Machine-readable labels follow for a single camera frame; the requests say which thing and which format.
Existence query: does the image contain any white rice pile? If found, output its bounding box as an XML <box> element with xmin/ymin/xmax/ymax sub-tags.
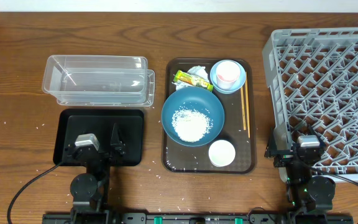
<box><xmin>172</xmin><ymin>109</ymin><xmax>213</xmax><ymax>142</ymax></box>

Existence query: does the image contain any dark blue plate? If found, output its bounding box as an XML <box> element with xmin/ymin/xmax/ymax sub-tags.
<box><xmin>161</xmin><ymin>87</ymin><xmax>225</xmax><ymax>147</ymax></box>

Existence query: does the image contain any small white cup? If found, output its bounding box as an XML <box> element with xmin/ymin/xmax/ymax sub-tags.
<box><xmin>208</xmin><ymin>140</ymin><xmax>236</xmax><ymax>167</ymax></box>

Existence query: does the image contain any green yellow snack wrapper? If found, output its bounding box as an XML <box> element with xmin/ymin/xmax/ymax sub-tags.
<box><xmin>173</xmin><ymin>70</ymin><xmax>213</xmax><ymax>91</ymax></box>

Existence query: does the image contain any pink plastic cup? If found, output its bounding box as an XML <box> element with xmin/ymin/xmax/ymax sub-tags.
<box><xmin>216</xmin><ymin>60</ymin><xmax>241</xmax><ymax>90</ymax></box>

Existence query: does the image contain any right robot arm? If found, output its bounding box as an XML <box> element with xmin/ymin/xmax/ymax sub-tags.
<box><xmin>264</xmin><ymin>135</ymin><xmax>336</xmax><ymax>214</ymax></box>

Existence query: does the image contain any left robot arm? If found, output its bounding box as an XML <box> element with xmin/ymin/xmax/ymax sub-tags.
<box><xmin>67</xmin><ymin>123</ymin><xmax>126</xmax><ymax>213</ymax></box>

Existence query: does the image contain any grey dishwasher rack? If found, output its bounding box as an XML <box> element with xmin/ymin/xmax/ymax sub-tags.
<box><xmin>262</xmin><ymin>27</ymin><xmax>358</xmax><ymax>181</ymax></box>

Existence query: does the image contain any black plastic tray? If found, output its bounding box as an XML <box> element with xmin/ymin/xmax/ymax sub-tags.
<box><xmin>53</xmin><ymin>109</ymin><xmax>144</xmax><ymax>166</ymax></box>

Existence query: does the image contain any left wooden chopstick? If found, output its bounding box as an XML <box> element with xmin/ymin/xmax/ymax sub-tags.
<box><xmin>240</xmin><ymin>86</ymin><xmax>247</xmax><ymax>131</ymax></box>

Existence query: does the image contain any wooden chopstick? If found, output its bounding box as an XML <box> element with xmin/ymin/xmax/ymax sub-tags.
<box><xmin>244</xmin><ymin>72</ymin><xmax>251</xmax><ymax>139</ymax></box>
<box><xmin>240</xmin><ymin>86</ymin><xmax>247</xmax><ymax>131</ymax></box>

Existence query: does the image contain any clear plastic bin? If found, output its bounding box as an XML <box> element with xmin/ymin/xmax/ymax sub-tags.
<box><xmin>42</xmin><ymin>55</ymin><xmax>155</xmax><ymax>107</ymax></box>

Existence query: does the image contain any light blue bowl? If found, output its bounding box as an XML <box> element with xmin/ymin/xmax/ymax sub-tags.
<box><xmin>209</xmin><ymin>60</ymin><xmax>247</xmax><ymax>95</ymax></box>

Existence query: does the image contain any brown serving tray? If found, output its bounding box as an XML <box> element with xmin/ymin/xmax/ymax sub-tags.
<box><xmin>162</xmin><ymin>59</ymin><xmax>257</xmax><ymax>174</ymax></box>

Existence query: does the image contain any right wooden chopstick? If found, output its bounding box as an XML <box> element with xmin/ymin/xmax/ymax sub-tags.
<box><xmin>244</xmin><ymin>72</ymin><xmax>251</xmax><ymax>139</ymax></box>

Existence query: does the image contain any crumpled white tissue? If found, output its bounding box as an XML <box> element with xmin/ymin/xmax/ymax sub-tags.
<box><xmin>172</xmin><ymin>65</ymin><xmax>210</xmax><ymax>90</ymax></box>

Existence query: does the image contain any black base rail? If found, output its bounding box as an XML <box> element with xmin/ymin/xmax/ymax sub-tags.
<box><xmin>42</xmin><ymin>213</ymin><xmax>354</xmax><ymax>224</ymax></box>

